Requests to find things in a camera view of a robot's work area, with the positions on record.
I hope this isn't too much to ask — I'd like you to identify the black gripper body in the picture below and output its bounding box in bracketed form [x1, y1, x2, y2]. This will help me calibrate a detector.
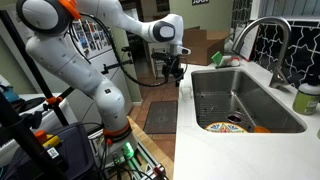
[162, 54, 185, 72]

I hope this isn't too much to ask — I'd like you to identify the stainless steel sink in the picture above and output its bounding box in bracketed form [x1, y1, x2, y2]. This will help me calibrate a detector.
[190, 68, 308, 134]

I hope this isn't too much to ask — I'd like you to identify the orange object in sink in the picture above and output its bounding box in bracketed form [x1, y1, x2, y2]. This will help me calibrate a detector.
[253, 125, 272, 134]

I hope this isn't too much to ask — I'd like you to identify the short green soap bottle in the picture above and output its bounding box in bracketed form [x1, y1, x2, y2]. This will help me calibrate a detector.
[292, 74, 320, 116]

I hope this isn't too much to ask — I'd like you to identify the brown cardboard box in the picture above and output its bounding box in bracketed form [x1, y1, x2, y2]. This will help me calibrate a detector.
[181, 26, 231, 67]

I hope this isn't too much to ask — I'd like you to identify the dark floor rug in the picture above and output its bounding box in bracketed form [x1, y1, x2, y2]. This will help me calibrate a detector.
[143, 100, 178, 135]

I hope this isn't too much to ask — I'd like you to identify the white sponge holder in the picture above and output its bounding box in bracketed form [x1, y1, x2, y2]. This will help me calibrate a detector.
[214, 54, 241, 69]

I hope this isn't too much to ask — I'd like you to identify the red and white scrubber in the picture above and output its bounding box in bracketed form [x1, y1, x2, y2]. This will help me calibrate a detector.
[229, 56, 241, 68]

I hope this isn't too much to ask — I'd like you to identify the colourful patterned plate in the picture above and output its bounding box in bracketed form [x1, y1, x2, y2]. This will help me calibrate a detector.
[204, 121, 249, 134]

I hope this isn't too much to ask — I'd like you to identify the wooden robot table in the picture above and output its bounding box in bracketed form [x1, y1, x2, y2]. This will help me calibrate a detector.
[127, 115, 175, 180]

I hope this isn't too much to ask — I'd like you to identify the white refrigerator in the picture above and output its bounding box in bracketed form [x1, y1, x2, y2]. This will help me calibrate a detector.
[0, 0, 134, 128]

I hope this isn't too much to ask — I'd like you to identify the white paper sheet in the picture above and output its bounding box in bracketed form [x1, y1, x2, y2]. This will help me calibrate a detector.
[238, 24, 261, 63]

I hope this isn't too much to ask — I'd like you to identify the colourful photo collage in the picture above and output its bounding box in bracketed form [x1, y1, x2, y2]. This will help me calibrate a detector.
[71, 19, 113, 58]

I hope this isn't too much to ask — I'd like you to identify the brushed steel faucet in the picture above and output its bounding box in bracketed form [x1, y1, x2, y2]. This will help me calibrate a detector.
[232, 16, 293, 89]

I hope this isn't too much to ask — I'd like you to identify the dark blue storage tote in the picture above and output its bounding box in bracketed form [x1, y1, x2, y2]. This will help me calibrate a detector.
[6, 122, 99, 180]

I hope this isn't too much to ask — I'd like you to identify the black tripod with orange clamp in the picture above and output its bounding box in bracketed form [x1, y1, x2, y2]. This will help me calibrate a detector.
[0, 9, 134, 127]

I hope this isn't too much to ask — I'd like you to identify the kitchen window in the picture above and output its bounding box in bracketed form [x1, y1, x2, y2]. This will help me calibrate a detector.
[259, 0, 320, 20]

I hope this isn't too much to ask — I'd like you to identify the white stove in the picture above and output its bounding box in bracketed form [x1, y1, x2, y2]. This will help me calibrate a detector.
[0, 93, 81, 168]

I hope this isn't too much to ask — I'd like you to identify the yellow emergency stop button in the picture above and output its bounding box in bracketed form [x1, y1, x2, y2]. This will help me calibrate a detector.
[33, 129, 63, 149]

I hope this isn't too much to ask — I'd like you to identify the white QR code tag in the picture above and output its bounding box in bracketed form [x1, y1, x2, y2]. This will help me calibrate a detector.
[46, 146, 60, 160]

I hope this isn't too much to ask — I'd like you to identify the black stovetop pan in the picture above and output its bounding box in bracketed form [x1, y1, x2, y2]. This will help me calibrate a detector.
[13, 96, 46, 113]

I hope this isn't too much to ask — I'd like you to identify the thick black stand pole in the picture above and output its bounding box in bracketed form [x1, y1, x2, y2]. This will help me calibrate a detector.
[0, 91, 69, 180]

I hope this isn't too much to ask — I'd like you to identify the blue kettle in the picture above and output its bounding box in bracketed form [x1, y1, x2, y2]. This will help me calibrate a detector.
[0, 84, 20, 104]

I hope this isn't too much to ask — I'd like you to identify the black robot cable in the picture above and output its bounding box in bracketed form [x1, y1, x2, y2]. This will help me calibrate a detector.
[68, 13, 188, 88]

